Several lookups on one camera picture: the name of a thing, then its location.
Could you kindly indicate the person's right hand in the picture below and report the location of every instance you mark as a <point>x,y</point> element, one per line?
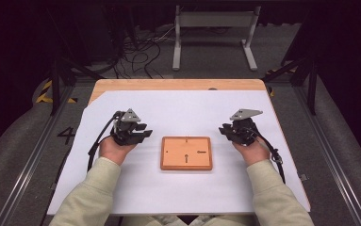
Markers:
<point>255,151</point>

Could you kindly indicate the person's lap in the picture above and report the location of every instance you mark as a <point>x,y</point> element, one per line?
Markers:
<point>184,220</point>

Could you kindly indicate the orange wooden square clock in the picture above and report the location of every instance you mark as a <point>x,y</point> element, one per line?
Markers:
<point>186,153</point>

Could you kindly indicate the black metal stand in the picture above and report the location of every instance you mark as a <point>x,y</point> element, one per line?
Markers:
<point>307,78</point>
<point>58,75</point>

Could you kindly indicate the yellow black hazard tape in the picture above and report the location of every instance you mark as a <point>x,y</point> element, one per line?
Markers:
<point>46,94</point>

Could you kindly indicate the white paper sheet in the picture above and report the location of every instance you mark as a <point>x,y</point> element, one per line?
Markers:
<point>181,188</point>

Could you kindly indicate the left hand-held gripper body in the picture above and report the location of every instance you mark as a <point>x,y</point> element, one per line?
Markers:
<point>125,127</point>

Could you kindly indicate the white metal table frame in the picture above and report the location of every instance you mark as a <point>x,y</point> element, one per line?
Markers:
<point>216,19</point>

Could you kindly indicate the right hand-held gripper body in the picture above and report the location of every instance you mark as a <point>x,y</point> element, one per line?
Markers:
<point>244,125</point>

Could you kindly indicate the person's left hand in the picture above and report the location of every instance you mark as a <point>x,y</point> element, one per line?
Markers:
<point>113,149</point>

